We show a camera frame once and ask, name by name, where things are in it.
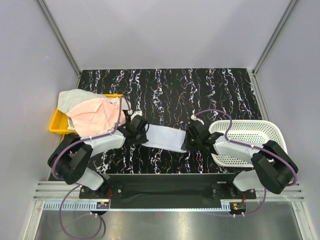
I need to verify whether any yellow plastic tray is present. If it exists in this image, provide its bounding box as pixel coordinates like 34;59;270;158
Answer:
48;93;131;135

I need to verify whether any left aluminium frame post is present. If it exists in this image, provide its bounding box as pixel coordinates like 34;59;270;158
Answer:
36;0;82;77

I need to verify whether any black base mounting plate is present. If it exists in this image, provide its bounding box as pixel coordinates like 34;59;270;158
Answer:
79;173;257;211

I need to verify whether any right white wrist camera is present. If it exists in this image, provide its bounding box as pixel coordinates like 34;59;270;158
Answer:
190;114;204;125

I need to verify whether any white perforated plastic basket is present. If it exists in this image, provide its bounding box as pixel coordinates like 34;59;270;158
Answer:
212;120;288;168

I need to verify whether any right aluminium frame post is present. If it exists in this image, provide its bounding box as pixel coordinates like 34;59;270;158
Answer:
252;0;301;76

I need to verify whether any black marble pattern mat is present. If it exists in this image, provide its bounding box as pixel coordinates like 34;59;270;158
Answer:
77;68;262;174

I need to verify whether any pink towel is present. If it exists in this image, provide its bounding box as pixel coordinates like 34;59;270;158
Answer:
66;98;126;137

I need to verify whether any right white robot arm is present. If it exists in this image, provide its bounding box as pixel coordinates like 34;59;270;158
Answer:
181;118;299;199

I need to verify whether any cream white towel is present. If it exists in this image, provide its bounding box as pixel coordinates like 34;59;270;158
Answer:
57;89;125;115

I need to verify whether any slotted cable duct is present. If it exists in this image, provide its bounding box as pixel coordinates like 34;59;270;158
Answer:
43;201;110;211

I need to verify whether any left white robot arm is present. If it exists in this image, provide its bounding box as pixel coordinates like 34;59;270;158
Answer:
47;115;149;198

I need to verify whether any aluminium frame post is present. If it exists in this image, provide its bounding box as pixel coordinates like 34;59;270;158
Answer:
36;0;82;77
252;0;301;76

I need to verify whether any light blue towel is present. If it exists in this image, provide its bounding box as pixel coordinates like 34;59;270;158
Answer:
141;124;187;153

